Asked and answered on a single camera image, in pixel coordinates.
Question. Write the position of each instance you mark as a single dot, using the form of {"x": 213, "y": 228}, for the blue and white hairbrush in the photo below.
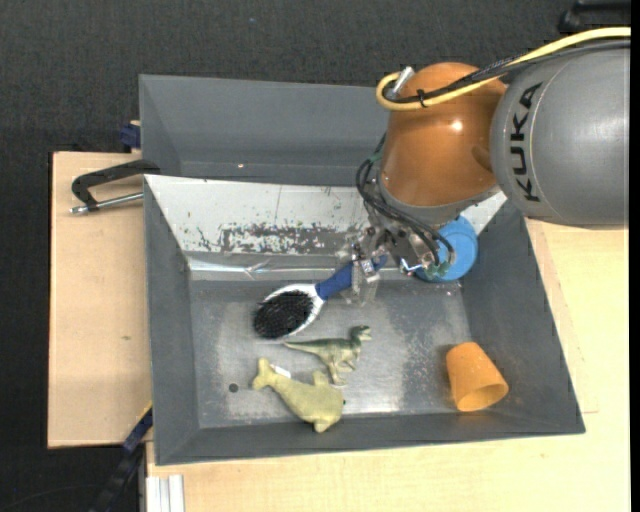
{"x": 287, "y": 312}

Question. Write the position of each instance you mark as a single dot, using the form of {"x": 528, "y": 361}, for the orange plastic cup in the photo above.
{"x": 475, "y": 377}

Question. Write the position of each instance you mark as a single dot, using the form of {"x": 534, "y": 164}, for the grey metal bin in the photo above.
{"x": 420, "y": 350}

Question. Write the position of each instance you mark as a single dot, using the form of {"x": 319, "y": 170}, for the green toy dinosaur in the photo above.
{"x": 335, "y": 350}

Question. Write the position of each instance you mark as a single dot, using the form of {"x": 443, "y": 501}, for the yellow-green plush whale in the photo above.
{"x": 310, "y": 400}

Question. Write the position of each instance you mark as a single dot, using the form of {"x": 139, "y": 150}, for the blue plastic cup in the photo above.
{"x": 462, "y": 245}

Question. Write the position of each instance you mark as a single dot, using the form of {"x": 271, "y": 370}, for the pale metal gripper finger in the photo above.
{"x": 358, "y": 285}
{"x": 372, "y": 282}

